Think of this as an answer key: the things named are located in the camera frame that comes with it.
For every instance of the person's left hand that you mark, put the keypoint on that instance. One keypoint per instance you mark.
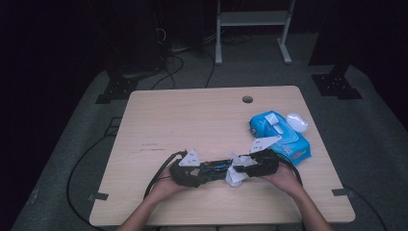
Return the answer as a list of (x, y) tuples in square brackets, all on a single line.
[(166, 189)]

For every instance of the white wet wipe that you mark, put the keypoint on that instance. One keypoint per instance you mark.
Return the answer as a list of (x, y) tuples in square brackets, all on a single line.
[(272, 119), (234, 179)]

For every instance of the black and blue oblong device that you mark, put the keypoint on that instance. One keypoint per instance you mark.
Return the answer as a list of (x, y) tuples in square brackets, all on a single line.
[(221, 166)]

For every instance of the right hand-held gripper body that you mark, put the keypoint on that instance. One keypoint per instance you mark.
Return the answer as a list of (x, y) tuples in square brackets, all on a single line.
[(264, 163)]

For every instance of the grey tape strip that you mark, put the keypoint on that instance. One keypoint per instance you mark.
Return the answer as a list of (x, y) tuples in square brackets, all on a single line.
[(343, 192), (97, 196)]

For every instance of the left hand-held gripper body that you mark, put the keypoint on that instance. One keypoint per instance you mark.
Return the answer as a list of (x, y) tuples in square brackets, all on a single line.
[(186, 174)]

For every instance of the translucent white oval lid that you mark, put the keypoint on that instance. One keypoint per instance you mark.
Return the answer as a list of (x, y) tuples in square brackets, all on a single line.
[(297, 122)]

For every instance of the blue wet wipes pack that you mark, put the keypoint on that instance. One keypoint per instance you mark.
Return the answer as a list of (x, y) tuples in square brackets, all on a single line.
[(288, 144)]

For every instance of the white metal stand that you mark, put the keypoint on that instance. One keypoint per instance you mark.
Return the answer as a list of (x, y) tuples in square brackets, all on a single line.
[(253, 17)]

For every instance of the black stand base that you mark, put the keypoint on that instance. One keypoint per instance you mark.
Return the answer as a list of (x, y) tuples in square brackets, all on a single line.
[(117, 88), (335, 85)]

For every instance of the person's right hand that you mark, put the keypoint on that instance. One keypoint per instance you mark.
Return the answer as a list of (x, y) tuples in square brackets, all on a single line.
[(284, 179)]

